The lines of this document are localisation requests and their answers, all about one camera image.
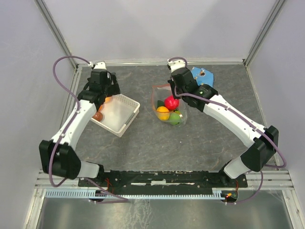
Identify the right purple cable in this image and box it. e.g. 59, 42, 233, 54
167, 56, 287, 204

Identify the yellow lemon toy fruit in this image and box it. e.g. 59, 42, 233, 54
156, 106, 170, 121

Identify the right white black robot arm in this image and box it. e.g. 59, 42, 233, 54
168, 66, 279, 187

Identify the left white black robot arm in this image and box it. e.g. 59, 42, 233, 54
39, 69, 121, 186

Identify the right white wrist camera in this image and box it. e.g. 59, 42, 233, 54
167, 57, 188, 72

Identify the green watermelon toy ball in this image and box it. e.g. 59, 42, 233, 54
168, 112, 182, 125

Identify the purple cable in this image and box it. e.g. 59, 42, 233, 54
167, 56, 287, 204
48, 55, 129, 204

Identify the blue patterned cloth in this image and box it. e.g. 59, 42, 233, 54
191, 67, 214, 87

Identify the white perforated plastic basket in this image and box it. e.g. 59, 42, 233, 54
91, 94, 140, 137

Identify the brown kiwi toy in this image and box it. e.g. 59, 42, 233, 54
92, 112, 103, 122

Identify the orange toy fruit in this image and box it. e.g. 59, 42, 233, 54
98, 97, 112, 112

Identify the light blue cable duct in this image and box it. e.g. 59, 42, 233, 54
45, 188, 227, 199

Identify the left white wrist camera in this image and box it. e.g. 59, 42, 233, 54
88, 61, 107, 70

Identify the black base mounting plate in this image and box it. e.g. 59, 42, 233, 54
78, 170, 248, 196

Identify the red apple toy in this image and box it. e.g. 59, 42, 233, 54
164, 95, 179, 110

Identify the clear zip bag orange zipper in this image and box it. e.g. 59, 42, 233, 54
151, 84, 187, 125

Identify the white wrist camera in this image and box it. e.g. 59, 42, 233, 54
167, 57, 188, 72
88, 61, 107, 70

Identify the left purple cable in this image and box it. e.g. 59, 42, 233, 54
48, 55, 129, 204

